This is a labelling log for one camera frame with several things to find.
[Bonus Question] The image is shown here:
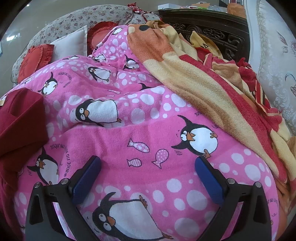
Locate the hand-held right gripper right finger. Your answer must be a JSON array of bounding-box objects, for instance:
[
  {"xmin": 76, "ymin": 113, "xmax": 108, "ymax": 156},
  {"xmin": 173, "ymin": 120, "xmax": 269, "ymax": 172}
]
[{"xmin": 195, "ymin": 156, "xmax": 272, "ymax": 241}]

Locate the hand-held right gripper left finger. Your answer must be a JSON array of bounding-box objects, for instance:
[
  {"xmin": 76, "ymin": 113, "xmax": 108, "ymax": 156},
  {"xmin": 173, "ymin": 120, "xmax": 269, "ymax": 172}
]
[{"xmin": 25, "ymin": 156, "xmax": 102, "ymax": 241}]

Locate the dark red sweater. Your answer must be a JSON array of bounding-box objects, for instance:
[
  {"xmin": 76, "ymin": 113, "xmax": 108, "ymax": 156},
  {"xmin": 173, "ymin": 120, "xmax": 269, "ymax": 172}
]
[{"xmin": 0, "ymin": 88, "xmax": 50, "ymax": 241}]

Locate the pink penguin print blanket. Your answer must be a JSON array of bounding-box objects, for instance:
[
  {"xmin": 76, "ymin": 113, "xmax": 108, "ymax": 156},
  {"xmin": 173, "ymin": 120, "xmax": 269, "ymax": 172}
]
[{"xmin": 0, "ymin": 25, "xmax": 281, "ymax": 241}]

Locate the orange yellow towel blanket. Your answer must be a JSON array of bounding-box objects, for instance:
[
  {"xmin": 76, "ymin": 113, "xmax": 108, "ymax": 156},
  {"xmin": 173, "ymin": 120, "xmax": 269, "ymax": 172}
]
[{"xmin": 127, "ymin": 20, "xmax": 296, "ymax": 232}]

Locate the red heart cushion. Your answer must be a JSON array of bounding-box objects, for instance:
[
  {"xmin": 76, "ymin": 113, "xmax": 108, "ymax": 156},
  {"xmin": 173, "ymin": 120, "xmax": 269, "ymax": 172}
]
[
  {"xmin": 87, "ymin": 21, "xmax": 119, "ymax": 50},
  {"xmin": 17, "ymin": 44, "xmax": 55, "ymax": 81}
]

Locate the white pillow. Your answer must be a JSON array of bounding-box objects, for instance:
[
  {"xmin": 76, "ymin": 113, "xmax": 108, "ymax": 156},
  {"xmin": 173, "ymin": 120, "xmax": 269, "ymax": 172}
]
[{"xmin": 50, "ymin": 28, "xmax": 88, "ymax": 62}]

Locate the dark carved wooden cabinet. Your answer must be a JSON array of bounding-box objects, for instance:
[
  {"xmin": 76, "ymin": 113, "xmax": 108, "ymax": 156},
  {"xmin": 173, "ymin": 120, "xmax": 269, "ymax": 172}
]
[{"xmin": 158, "ymin": 10, "xmax": 251, "ymax": 62}]

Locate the orange bag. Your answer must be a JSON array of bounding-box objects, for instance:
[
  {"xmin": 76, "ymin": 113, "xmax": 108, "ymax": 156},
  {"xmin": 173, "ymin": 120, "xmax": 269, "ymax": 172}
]
[{"xmin": 227, "ymin": 2, "xmax": 247, "ymax": 19}]

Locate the white flat box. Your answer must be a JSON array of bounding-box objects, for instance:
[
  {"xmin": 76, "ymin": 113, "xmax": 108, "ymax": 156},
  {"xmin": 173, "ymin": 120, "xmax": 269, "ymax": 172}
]
[{"xmin": 158, "ymin": 3, "xmax": 183, "ymax": 11}]

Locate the red patterned bow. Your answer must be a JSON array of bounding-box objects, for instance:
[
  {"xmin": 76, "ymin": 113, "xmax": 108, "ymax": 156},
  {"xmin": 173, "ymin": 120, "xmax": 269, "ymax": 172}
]
[{"xmin": 127, "ymin": 2, "xmax": 145, "ymax": 15}]

